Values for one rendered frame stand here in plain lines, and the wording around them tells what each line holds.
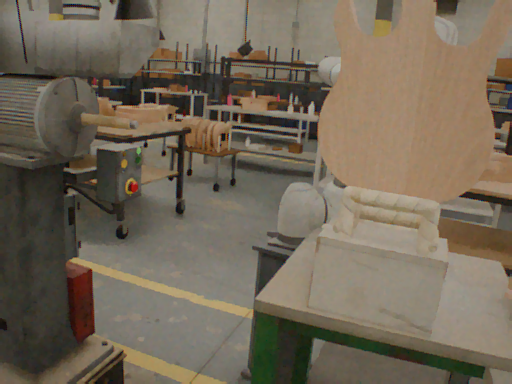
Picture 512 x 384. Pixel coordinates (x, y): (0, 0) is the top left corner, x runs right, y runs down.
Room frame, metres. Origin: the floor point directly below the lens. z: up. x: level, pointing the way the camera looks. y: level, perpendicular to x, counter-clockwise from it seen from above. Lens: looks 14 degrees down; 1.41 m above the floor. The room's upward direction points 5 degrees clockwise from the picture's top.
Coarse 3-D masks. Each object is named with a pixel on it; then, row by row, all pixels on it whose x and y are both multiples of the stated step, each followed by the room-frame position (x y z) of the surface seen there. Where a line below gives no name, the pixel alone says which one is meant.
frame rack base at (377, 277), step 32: (320, 256) 0.85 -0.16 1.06; (352, 256) 0.83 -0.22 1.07; (384, 256) 0.80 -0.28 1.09; (416, 256) 0.78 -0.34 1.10; (320, 288) 0.85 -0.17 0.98; (352, 288) 0.82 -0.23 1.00; (384, 288) 0.80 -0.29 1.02; (416, 288) 0.78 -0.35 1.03; (384, 320) 0.80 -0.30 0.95; (416, 320) 0.77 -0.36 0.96
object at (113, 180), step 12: (120, 144) 1.63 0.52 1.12; (132, 144) 1.65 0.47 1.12; (108, 156) 1.51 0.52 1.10; (120, 156) 1.51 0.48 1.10; (132, 156) 1.58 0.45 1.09; (108, 168) 1.51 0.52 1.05; (120, 168) 1.51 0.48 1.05; (132, 168) 1.58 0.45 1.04; (108, 180) 1.51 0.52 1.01; (120, 180) 1.51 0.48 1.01; (132, 180) 1.58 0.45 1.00; (84, 192) 1.54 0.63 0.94; (108, 192) 1.51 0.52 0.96; (120, 192) 1.51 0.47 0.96; (132, 192) 1.58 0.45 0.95; (96, 204) 1.54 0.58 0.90
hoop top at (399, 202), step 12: (348, 192) 0.85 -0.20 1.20; (360, 192) 0.84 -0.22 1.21; (372, 192) 0.84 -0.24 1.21; (384, 192) 0.84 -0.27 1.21; (372, 204) 0.83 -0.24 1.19; (384, 204) 0.82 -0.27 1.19; (396, 204) 0.81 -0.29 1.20; (408, 204) 0.80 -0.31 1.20; (420, 204) 0.80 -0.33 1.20; (432, 204) 0.79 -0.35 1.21
